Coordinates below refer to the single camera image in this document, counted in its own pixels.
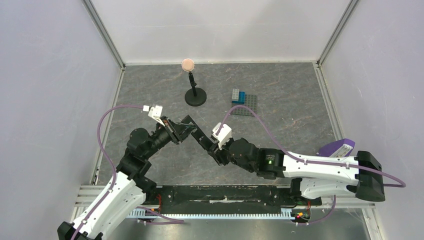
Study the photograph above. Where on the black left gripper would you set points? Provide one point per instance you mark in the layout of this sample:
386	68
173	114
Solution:
178	131

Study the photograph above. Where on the black stand with pink disc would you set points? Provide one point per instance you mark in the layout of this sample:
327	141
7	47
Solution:
196	96

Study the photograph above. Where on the dark grey lego baseplate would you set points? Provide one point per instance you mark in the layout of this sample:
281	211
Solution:
251	102

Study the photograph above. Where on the light grey lego brick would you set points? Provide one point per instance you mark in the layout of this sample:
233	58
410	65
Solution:
235	96

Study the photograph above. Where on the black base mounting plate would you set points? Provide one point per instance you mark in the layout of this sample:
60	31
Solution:
226	199

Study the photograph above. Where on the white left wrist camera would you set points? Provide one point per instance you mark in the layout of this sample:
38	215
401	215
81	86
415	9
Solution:
154	112

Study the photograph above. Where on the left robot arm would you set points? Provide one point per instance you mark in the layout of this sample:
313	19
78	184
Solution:
128	187

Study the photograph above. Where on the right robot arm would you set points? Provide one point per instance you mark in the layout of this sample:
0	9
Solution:
311	176

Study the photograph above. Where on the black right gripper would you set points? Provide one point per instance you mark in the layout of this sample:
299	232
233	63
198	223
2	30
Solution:
214	149

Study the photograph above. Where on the white cable duct strip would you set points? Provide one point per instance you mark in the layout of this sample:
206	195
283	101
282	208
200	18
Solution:
284	214

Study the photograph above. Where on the black remote control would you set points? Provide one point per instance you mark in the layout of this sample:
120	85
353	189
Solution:
209	145

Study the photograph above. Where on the purple box device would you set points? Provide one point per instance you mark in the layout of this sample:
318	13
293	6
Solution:
339	148

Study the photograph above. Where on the blue lego brick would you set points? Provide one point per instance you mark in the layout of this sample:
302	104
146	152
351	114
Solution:
242	97

